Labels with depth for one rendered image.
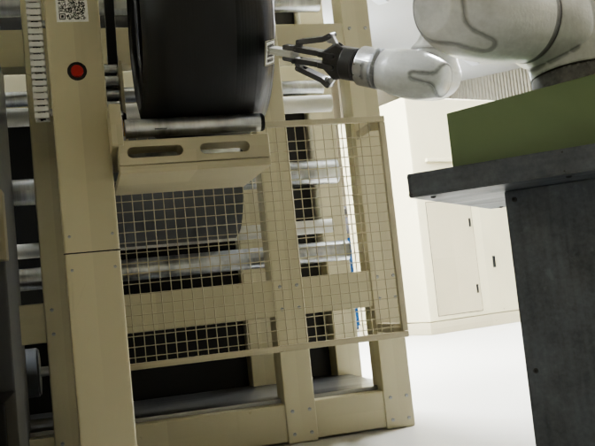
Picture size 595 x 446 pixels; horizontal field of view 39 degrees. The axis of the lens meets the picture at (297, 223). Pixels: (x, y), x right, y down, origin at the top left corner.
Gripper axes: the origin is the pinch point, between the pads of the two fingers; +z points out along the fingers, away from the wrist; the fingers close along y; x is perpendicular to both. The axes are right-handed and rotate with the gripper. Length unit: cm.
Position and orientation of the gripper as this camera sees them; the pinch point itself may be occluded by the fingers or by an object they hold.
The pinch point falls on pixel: (283, 51)
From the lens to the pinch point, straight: 202.1
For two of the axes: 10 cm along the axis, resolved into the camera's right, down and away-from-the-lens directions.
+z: -8.4, -2.5, 4.8
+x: 5.4, -3.3, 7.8
